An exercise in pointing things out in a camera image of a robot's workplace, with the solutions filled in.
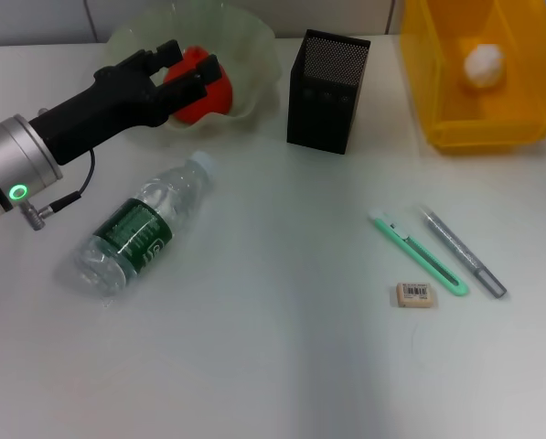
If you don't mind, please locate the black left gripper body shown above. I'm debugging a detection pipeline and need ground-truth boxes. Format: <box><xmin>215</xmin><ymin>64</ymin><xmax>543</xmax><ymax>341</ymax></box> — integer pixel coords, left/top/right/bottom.
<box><xmin>27</xmin><ymin>48</ymin><xmax>169</xmax><ymax>166</ymax></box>

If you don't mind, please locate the red-orange fruit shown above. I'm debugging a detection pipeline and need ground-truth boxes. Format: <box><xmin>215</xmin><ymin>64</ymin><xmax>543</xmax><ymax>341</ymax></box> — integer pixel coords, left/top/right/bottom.
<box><xmin>163</xmin><ymin>45</ymin><xmax>234</xmax><ymax>126</ymax></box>

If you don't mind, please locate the clear green-label water bottle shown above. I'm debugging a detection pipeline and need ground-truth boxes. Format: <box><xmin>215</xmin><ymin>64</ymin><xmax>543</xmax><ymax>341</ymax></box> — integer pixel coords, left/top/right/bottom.
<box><xmin>72</xmin><ymin>150</ymin><xmax>218</xmax><ymax>299</ymax></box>

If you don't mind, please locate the green utility knife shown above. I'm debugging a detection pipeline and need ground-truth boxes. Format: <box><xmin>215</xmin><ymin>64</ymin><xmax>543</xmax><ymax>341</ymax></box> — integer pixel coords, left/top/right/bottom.
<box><xmin>369</xmin><ymin>208</ymin><xmax>470</xmax><ymax>298</ymax></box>

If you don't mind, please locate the white paper ball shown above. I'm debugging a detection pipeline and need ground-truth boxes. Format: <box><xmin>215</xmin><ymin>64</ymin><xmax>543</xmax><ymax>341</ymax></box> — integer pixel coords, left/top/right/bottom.
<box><xmin>463</xmin><ymin>42</ymin><xmax>508</xmax><ymax>91</ymax></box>

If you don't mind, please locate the translucent green wavy fruit plate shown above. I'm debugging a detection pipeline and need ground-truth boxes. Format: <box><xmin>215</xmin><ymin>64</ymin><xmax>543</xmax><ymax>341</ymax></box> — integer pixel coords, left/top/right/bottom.
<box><xmin>104</xmin><ymin>0</ymin><xmax>284</xmax><ymax>136</ymax></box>

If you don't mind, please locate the black mesh pen holder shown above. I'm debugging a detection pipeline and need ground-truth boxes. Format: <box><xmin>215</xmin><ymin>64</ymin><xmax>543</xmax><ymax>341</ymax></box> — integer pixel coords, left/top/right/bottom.
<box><xmin>285</xmin><ymin>28</ymin><xmax>372</xmax><ymax>156</ymax></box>

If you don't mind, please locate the beige eraser with barcode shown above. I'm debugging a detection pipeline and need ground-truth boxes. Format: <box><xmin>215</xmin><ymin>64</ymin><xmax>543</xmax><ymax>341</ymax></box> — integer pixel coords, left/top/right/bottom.
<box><xmin>396</xmin><ymin>282</ymin><xmax>439</xmax><ymax>309</ymax></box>

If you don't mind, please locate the grey glitter pen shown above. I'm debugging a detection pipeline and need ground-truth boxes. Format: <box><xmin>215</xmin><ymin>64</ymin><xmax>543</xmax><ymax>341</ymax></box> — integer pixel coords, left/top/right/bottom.
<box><xmin>416</xmin><ymin>204</ymin><xmax>508</xmax><ymax>301</ymax></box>

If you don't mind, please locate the yellow plastic bin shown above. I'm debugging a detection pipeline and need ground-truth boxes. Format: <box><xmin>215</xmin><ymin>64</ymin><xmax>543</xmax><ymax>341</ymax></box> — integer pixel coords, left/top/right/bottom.
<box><xmin>399</xmin><ymin>0</ymin><xmax>546</xmax><ymax>155</ymax></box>

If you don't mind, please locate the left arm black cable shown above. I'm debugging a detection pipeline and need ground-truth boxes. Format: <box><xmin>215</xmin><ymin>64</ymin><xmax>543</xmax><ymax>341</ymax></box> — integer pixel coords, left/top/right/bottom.
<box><xmin>21</xmin><ymin>146</ymin><xmax>96</xmax><ymax>230</ymax></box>

